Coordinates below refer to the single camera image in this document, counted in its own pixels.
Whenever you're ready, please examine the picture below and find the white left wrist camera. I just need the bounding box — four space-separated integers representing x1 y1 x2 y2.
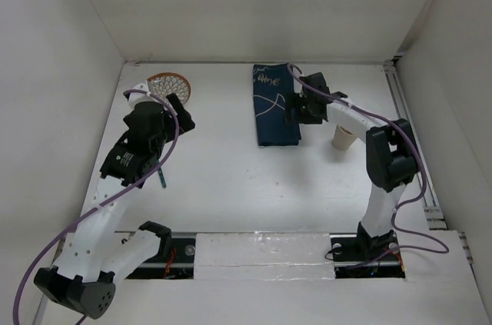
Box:
125 81 158 110

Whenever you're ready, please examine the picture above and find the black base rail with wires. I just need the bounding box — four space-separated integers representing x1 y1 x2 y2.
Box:
129 232 405 281

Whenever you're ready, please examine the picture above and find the dark blue printed cloth napkin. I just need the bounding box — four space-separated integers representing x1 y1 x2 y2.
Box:
252 64 301 147

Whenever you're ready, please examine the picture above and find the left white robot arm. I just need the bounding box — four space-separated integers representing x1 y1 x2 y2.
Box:
34 89 195 320

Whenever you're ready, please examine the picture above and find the aluminium rail at right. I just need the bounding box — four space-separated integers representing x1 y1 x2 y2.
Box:
383 56 476 264

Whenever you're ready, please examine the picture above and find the fork with green handle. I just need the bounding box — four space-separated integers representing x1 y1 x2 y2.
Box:
157 167 167 189

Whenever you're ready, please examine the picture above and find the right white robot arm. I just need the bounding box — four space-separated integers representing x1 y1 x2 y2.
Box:
285 72 419 259

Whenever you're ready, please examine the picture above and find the beige paper cup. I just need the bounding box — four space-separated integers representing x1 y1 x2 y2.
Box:
331 125 357 151

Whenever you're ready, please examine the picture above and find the floral plate with orange rim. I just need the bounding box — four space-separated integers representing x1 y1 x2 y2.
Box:
147 72 191 104

